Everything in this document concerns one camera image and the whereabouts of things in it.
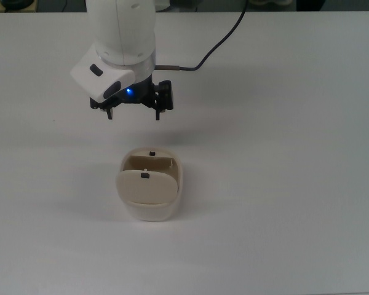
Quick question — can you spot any cream trash can lid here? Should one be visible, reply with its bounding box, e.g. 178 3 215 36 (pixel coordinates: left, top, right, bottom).
114 169 181 207

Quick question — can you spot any small cream trash can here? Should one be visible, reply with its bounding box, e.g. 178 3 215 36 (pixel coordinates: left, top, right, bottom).
114 147 185 222

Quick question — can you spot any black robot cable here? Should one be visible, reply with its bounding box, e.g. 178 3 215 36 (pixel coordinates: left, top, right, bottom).
154 0 250 72

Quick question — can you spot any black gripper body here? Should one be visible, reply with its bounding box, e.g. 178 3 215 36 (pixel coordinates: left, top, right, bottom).
117 72 156 104

